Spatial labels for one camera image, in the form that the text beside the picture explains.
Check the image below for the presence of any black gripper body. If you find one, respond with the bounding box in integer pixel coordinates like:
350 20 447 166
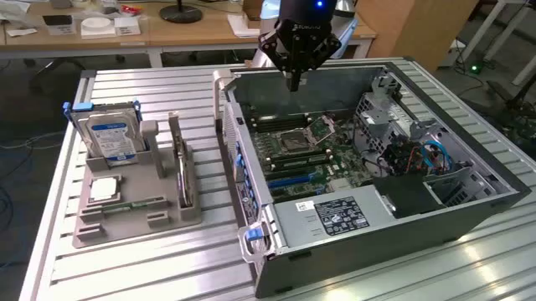
274 0 338 69

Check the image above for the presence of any wooden desk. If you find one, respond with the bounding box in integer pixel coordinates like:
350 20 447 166
0 0 378 68

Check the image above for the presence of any CPU socket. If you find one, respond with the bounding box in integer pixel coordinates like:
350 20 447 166
279 128 312 152

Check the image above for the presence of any wooden cabinet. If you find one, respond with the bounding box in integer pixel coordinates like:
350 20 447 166
367 0 481 73

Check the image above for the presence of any white table frame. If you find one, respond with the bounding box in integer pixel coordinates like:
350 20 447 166
459 0 536 86

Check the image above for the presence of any green RAM stick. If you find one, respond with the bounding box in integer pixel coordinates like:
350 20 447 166
101 199 163 214

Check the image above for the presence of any metal socket cover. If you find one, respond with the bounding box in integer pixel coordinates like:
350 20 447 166
307 114 336 135

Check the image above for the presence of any grey parts rack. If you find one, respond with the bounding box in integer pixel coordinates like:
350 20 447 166
70 120 205 250

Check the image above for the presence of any blue expansion slot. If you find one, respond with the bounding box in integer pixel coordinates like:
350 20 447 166
266 175 315 189

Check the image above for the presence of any metal disk bay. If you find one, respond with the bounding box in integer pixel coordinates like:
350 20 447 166
354 92 414 152

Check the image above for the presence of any stack of white papers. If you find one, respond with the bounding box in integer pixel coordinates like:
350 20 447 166
227 14 263 39

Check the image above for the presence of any white box with black top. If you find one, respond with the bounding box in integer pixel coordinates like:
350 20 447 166
41 14 77 36

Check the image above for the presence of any green motherboard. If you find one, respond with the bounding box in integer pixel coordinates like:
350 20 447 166
250 112 375 202

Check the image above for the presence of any graphics card with fan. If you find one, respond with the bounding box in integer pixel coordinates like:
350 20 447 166
167 112 197 209

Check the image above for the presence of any silver CPU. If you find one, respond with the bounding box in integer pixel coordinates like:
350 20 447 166
88 178 120 202

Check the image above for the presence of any blue floor cable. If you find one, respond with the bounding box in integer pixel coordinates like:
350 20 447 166
0 131 64 271

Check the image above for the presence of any black plastic shroud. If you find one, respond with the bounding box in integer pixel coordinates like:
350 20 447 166
372 175 445 219

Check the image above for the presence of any open black PC case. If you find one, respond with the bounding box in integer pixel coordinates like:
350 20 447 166
212 61 532 298

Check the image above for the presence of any hard disk in blue caddy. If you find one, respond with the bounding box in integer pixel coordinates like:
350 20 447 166
61 99 145 166

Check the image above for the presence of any grey power supply unit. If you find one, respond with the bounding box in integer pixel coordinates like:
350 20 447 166
271 184 397 247

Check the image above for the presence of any small white labelled box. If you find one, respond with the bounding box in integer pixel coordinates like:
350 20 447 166
113 17 141 37

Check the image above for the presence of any black round lamp base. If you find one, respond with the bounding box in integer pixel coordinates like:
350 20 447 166
157 0 204 24

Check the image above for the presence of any white box with tape roll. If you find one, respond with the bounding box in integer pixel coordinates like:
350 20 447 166
80 17 116 40

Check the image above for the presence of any blue disk wire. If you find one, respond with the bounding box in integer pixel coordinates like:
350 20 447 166
421 142 454 172

